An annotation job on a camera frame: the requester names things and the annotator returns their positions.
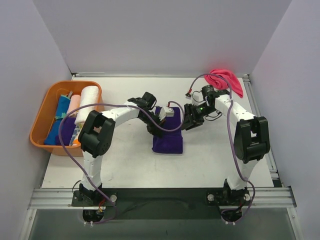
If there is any pink towel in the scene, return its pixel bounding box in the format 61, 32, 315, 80
204, 68, 244, 98

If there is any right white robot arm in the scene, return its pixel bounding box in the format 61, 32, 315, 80
181, 85, 270, 206

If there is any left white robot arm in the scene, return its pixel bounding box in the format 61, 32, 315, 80
78, 92, 164, 206

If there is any white rolled towel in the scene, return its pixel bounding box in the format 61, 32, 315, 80
75, 85, 99, 126

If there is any patterned orange white towel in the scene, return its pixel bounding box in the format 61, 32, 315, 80
69, 124, 82, 146

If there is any peach rolled towel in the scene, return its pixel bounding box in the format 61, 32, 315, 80
67, 94, 81, 114

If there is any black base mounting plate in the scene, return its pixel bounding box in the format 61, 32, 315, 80
71, 187, 252, 223

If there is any dark purple rolled towel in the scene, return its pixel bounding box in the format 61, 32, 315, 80
53, 117, 76, 146

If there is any blue rolled towel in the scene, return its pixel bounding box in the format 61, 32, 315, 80
44, 95, 71, 146

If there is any orange plastic basket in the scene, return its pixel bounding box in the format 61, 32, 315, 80
29, 80, 103, 156

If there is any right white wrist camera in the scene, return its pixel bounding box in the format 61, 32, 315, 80
191, 90, 205, 105

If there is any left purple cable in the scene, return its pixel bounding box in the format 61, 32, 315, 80
57, 100, 185, 225

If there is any purple cable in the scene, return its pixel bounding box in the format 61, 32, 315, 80
184, 73, 256, 224
57, 100, 185, 225

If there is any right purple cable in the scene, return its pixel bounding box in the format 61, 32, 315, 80
184, 73, 256, 224

